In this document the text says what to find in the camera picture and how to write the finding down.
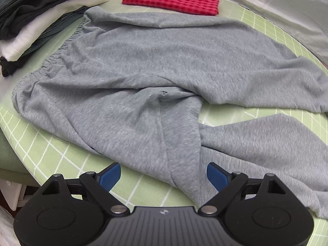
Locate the white carrot-print sheet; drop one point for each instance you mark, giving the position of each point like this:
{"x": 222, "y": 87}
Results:
{"x": 281, "y": 10}

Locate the green cloth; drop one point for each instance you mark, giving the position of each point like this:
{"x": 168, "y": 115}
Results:
{"x": 10, "y": 158}

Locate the dark grey folded garment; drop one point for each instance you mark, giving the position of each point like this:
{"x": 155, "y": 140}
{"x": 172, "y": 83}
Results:
{"x": 33, "y": 7}

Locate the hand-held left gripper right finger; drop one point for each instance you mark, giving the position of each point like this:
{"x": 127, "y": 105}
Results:
{"x": 217, "y": 178}

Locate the grey sweatpants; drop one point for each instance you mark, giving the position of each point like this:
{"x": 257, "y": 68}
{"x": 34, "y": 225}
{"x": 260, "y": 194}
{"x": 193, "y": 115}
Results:
{"x": 128, "y": 69}

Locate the black folded garment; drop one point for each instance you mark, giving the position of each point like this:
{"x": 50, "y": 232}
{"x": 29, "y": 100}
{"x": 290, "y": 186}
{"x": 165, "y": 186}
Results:
{"x": 7, "y": 68}

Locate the dark striped folded garment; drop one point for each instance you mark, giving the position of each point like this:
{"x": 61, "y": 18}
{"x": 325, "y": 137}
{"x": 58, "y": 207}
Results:
{"x": 51, "y": 33}

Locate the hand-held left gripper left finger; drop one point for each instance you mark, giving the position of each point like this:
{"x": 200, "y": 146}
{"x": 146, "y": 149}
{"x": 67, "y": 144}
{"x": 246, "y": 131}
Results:
{"x": 110, "y": 178}

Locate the stack of folded dark and white clothes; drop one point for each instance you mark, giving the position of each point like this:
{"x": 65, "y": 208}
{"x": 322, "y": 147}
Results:
{"x": 33, "y": 28}

